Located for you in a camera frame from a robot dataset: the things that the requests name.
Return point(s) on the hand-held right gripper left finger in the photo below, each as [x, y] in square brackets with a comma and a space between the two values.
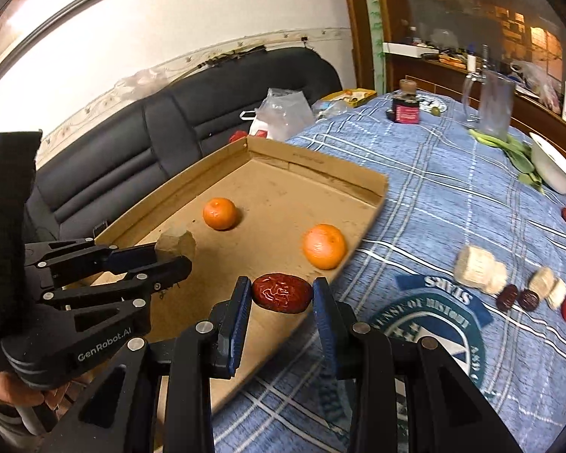
[238, 321]

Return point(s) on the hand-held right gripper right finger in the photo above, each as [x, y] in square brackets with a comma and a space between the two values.
[325, 325]

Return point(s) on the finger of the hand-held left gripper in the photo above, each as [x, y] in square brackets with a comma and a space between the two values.
[132, 257]
[170, 269]

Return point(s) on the beige yam chunk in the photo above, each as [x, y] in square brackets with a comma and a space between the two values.
[177, 244]
[474, 266]
[545, 285]

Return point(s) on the red dried date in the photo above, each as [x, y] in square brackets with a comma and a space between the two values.
[528, 299]
[507, 297]
[280, 292]

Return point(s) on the orange tangerine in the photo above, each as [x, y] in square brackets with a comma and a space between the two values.
[324, 246]
[220, 214]

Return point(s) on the brown cardboard tray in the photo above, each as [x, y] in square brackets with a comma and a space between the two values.
[273, 188]

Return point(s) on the person's left hand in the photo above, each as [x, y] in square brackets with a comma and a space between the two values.
[9, 389]

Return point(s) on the black leather sofa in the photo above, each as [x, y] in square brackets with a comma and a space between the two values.
[146, 127]

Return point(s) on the white plastic bag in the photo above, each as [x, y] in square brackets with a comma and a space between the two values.
[257, 125]

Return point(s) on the blue plaid tablecloth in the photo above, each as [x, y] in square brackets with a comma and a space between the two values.
[429, 188]

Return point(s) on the clear plastic bag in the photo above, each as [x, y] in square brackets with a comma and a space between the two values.
[283, 111]

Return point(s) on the crumpled clear plastic wrap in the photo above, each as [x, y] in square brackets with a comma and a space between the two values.
[330, 108]

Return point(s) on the yellow printed box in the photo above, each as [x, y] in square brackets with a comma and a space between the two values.
[351, 96]

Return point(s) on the dark jar with pink label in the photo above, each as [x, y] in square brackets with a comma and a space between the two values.
[405, 109]

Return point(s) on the green vegetable leaves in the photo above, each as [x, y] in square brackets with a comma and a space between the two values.
[514, 153]

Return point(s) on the clear glass pitcher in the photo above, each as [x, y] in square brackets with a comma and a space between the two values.
[493, 104]

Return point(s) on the white bowl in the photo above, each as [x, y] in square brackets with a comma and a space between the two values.
[554, 163]

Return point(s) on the flat white box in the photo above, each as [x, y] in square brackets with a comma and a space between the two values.
[401, 48]

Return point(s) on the white cup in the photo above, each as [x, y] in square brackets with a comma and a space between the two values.
[471, 62]

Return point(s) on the wooden cabinet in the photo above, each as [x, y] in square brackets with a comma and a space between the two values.
[396, 19]

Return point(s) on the framed wall picture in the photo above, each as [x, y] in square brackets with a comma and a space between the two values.
[52, 4]

